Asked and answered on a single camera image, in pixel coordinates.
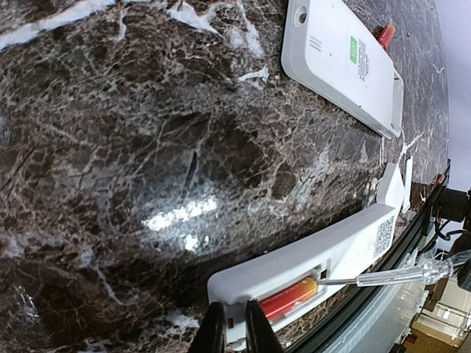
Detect clear pen screwdriver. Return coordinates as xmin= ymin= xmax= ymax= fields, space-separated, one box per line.
xmin=317 ymin=250 xmax=470 ymax=287

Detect narrow white battery cover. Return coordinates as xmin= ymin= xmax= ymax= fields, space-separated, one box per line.
xmin=401 ymin=156 xmax=414 ymax=214

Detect black front table rail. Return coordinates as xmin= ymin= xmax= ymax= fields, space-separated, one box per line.
xmin=288 ymin=185 xmax=445 ymax=352

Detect white remote green buttons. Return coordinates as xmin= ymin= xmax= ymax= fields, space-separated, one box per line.
xmin=281 ymin=1 xmax=404 ymax=139

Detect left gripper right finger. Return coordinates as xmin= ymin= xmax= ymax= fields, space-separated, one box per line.
xmin=245 ymin=300 xmax=284 ymax=353

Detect red orange battery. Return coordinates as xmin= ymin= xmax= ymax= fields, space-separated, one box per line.
xmin=260 ymin=277 xmax=318 ymax=321

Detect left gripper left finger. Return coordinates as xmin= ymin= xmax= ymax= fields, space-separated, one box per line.
xmin=188 ymin=302 xmax=225 ymax=353

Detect red yellow battery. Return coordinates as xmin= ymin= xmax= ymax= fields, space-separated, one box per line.
xmin=372 ymin=24 xmax=396 ymax=51

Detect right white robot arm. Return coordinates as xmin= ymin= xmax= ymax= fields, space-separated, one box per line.
xmin=432 ymin=188 xmax=470 ymax=241

